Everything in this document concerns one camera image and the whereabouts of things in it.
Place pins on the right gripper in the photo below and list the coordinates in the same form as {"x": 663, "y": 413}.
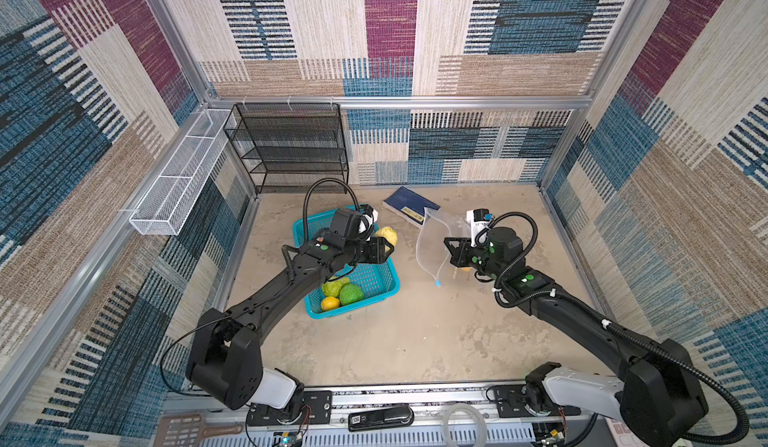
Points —
{"x": 459, "y": 253}

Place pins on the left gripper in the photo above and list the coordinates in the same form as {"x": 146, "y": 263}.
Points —
{"x": 370, "y": 245}

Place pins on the clear zip top bag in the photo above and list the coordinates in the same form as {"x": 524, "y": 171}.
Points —
{"x": 432, "y": 255}

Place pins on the teal plastic basket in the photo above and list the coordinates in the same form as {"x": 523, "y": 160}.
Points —
{"x": 378, "y": 282}

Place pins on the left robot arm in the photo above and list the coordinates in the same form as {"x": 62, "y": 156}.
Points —
{"x": 226, "y": 359}

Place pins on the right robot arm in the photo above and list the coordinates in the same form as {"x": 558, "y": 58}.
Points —
{"x": 662, "y": 396}

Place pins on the blue book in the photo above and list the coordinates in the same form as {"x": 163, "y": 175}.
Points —
{"x": 410, "y": 205}

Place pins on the black remote device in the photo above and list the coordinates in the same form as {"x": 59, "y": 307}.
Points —
{"x": 384, "y": 418}

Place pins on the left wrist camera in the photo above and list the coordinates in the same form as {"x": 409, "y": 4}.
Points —
{"x": 366, "y": 226}

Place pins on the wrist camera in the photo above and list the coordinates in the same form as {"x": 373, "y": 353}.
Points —
{"x": 478, "y": 220}
{"x": 366, "y": 226}

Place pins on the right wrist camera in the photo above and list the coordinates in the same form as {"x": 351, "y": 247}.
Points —
{"x": 478, "y": 220}

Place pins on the black wire shelf rack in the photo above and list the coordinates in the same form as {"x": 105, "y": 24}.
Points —
{"x": 287, "y": 147}

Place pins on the white mesh wall tray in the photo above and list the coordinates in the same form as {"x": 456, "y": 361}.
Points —
{"x": 165, "y": 208}

